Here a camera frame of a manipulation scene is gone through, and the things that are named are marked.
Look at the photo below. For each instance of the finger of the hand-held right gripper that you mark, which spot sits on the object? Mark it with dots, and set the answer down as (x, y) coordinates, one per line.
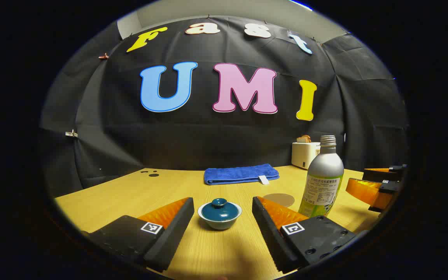
(381, 175)
(366, 190)

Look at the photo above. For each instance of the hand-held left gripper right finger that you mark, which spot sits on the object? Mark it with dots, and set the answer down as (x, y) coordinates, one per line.
(266, 233)

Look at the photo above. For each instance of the round brown coaster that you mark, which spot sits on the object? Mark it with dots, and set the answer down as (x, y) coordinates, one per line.
(281, 200)

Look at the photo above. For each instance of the white toaster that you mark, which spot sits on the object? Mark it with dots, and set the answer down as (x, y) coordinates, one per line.
(303, 155)

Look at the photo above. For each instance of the black backdrop cloth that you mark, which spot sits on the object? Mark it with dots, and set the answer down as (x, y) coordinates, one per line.
(208, 136)

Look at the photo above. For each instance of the bread slice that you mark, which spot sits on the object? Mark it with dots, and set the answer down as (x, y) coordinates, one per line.
(304, 139)

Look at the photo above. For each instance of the silver green-label water bottle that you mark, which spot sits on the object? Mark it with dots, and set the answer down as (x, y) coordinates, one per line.
(325, 171)

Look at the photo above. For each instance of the white teal teacup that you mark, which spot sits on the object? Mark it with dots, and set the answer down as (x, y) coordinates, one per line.
(220, 225)

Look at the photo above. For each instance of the white cloth clip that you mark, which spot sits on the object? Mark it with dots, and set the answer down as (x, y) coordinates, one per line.
(71, 134)

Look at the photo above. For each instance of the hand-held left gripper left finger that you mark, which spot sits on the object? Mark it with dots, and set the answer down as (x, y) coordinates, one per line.
(173, 233)

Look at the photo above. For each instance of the teal teacup lid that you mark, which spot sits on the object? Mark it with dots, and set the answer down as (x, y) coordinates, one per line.
(220, 212)

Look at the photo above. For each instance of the blue towel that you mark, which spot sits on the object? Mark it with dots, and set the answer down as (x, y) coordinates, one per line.
(239, 174)

